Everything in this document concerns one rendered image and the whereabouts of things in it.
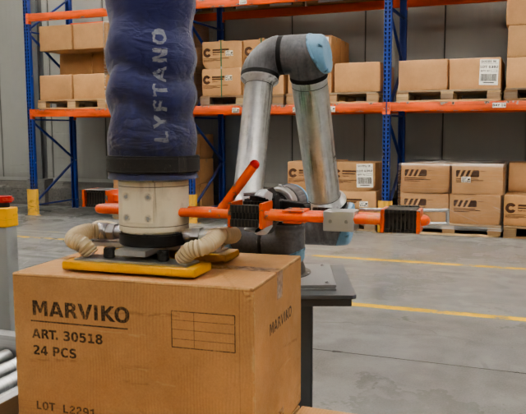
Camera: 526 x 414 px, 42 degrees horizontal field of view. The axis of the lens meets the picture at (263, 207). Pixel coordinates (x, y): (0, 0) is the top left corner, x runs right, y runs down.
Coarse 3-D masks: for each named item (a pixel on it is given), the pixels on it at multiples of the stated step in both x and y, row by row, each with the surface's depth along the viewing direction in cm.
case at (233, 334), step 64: (64, 256) 183; (256, 256) 181; (64, 320) 160; (128, 320) 155; (192, 320) 150; (256, 320) 147; (64, 384) 162; (128, 384) 157; (192, 384) 152; (256, 384) 149
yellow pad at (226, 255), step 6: (174, 252) 174; (216, 252) 172; (222, 252) 174; (228, 252) 174; (234, 252) 176; (174, 258) 174; (198, 258) 172; (204, 258) 172; (210, 258) 171; (216, 258) 171; (222, 258) 170; (228, 258) 172
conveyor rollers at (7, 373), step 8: (0, 352) 228; (8, 352) 230; (0, 360) 225; (8, 360) 221; (0, 368) 214; (8, 368) 216; (0, 376) 213; (8, 376) 206; (16, 376) 208; (0, 384) 201; (8, 384) 204; (16, 384) 207; (0, 392) 200; (8, 392) 193
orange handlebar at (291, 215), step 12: (108, 204) 175; (180, 216) 165; (192, 216) 164; (204, 216) 163; (216, 216) 162; (264, 216) 158; (276, 216) 157; (288, 216) 156; (300, 216) 155; (312, 216) 154; (360, 216) 151; (372, 216) 150
